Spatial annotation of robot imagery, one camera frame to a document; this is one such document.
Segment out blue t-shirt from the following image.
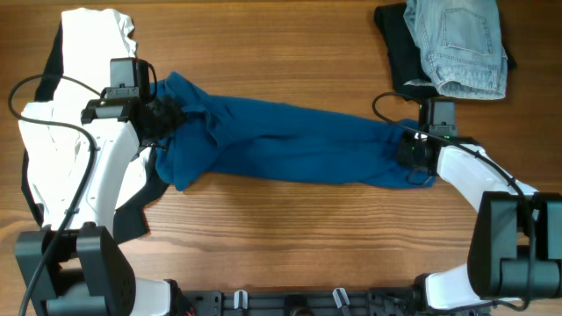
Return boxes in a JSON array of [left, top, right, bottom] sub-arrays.
[[155, 72, 435, 191]]

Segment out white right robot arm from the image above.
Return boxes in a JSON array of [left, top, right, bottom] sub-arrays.
[[399, 99, 561, 312]]

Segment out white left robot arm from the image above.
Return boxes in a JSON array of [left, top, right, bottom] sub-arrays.
[[16, 58, 184, 315]]

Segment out folded black garment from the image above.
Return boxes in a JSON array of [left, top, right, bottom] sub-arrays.
[[373, 1, 517, 98]]

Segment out black garment under white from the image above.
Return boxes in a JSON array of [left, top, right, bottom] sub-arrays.
[[21, 23, 169, 244]]

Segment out light blue denim jeans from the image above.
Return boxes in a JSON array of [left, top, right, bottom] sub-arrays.
[[403, 0, 508, 100]]

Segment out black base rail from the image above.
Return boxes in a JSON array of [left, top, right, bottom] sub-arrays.
[[177, 288, 491, 316]]

